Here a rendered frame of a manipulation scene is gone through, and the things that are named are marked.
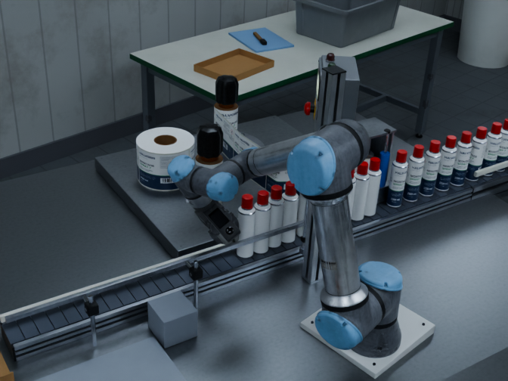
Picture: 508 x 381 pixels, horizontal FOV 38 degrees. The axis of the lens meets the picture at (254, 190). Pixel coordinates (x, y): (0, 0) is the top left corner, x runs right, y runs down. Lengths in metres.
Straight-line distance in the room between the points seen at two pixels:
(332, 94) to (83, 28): 2.73
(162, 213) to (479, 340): 1.05
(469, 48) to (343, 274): 4.87
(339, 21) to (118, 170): 1.84
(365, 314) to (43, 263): 1.02
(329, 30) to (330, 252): 2.58
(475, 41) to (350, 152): 4.85
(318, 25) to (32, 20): 1.57
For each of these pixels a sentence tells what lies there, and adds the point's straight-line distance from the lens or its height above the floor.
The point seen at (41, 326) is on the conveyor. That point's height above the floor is 0.88.
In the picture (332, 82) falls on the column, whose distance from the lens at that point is 1.88.
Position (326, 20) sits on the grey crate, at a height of 0.94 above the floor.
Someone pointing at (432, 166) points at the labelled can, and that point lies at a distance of 2.56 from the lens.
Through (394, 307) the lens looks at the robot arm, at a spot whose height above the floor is 1.00.
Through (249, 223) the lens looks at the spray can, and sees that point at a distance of 2.13.
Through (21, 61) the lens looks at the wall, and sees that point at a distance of 4.30.
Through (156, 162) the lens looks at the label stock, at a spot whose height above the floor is 0.99.
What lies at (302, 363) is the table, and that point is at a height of 0.83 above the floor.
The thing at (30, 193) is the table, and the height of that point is 0.83.
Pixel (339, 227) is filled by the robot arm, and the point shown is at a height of 1.28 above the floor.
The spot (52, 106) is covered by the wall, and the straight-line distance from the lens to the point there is 4.48.
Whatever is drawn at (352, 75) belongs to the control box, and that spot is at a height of 1.48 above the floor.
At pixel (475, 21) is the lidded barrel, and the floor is 0.37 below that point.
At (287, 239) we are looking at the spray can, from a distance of 2.27.
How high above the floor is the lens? 2.19
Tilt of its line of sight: 31 degrees down
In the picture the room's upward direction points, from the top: 3 degrees clockwise
